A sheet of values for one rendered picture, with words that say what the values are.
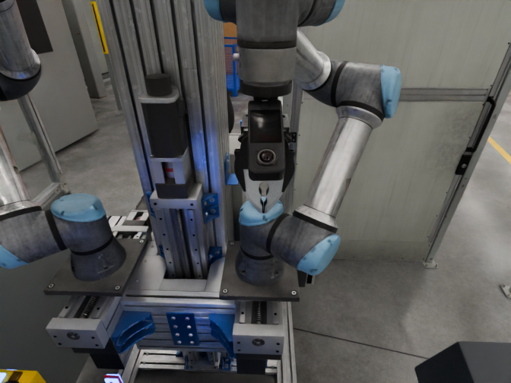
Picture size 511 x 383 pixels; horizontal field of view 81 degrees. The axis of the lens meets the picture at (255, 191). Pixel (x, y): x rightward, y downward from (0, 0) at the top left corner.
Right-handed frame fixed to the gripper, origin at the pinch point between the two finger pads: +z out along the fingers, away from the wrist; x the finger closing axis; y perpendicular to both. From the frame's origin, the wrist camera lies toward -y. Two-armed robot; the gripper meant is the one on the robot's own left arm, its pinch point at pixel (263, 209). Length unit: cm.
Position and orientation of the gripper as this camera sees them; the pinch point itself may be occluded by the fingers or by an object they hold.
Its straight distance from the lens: 49.6
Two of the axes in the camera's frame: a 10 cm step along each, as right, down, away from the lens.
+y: 0.3, -5.4, 8.4
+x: -10.0, -0.2, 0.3
